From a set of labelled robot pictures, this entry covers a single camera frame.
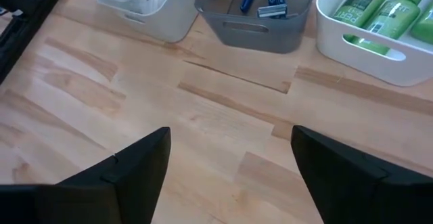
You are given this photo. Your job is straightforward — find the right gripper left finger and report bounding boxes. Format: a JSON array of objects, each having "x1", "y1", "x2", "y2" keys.
[{"x1": 0, "y1": 126, "x2": 172, "y2": 224}]

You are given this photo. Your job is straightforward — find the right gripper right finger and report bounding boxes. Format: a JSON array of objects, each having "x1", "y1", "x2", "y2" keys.
[{"x1": 290, "y1": 125, "x2": 433, "y2": 224}]

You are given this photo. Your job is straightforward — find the green shampoo bottle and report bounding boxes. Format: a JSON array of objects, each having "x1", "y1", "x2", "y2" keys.
[
  {"x1": 409, "y1": 8, "x2": 433, "y2": 46},
  {"x1": 332, "y1": 0, "x2": 392, "y2": 29}
]

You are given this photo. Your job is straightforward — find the green packets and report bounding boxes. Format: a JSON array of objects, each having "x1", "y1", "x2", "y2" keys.
[{"x1": 349, "y1": 0, "x2": 424, "y2": 56}]

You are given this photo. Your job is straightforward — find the white plastic bin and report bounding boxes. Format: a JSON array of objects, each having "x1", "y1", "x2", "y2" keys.
[{"x1": 315, "y1": 0, "x2": 433, "y2": 88}]

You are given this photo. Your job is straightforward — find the pale grey plastic bin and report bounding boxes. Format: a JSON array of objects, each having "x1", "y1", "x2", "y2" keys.
[{"x1": 95, "y1": 0, "x2": 218, "y2": 44}]

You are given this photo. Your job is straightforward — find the dark plastic bin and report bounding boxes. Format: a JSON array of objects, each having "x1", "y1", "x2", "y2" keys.
[{"x1": 193, "y1": 0, "x2": 318, "y2": 55}]

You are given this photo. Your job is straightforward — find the black aluminium table frame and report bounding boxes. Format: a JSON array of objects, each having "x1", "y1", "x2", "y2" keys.
[{"x1": 0, "y1": 0, "x2": 72, "y2": 85}]

